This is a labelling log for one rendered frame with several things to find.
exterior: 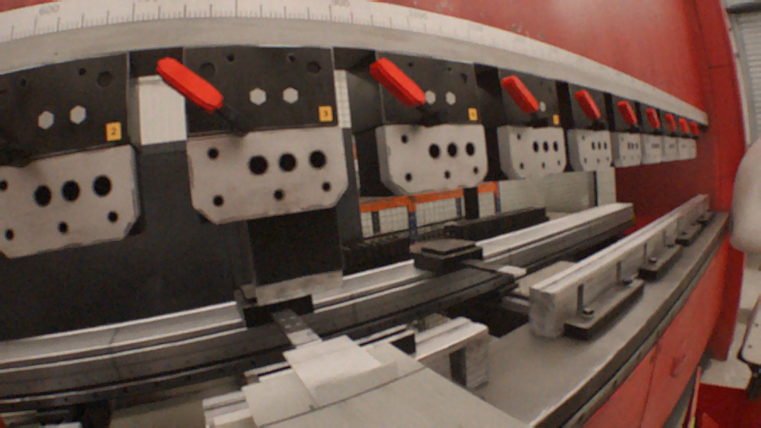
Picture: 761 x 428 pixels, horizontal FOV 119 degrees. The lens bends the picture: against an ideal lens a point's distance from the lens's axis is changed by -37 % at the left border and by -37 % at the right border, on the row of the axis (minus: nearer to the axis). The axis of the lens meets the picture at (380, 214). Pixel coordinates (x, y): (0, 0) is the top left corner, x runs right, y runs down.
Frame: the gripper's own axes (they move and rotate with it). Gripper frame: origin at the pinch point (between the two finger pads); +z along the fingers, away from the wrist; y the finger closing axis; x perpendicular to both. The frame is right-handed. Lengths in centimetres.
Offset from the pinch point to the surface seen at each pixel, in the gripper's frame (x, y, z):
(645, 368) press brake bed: 17.8, -21.5, 12.9
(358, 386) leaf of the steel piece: -45, -39, -13
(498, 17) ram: -13, -44, -54
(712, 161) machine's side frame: 167, -13, -29
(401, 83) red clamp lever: -36, -42, -41
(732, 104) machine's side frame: 165, -1, -60
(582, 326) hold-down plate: -0.5, -33.7, -2.6
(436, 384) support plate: -39, -35, -12
